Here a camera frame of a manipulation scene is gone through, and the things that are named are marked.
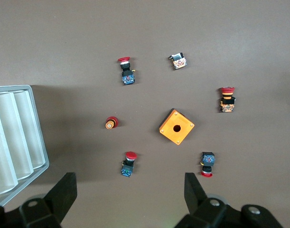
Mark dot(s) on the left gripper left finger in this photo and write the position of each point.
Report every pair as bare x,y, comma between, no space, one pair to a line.
64,190

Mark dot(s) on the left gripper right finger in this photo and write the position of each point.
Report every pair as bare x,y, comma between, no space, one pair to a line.
194,194

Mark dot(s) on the grey grooved tray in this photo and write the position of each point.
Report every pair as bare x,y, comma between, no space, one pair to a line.
16,133

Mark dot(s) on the red yellow emergency stop head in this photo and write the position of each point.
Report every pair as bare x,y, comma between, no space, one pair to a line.
110,123

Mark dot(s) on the red emergency stop orange block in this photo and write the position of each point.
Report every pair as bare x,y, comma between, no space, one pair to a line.
227,99

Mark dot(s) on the orange contact block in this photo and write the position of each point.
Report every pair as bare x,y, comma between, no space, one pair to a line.
178,63

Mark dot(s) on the brown paper table cover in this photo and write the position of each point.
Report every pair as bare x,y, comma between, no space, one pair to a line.
64,47

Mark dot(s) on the orange button enclosure box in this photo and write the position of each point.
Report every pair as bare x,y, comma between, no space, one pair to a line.
167,129

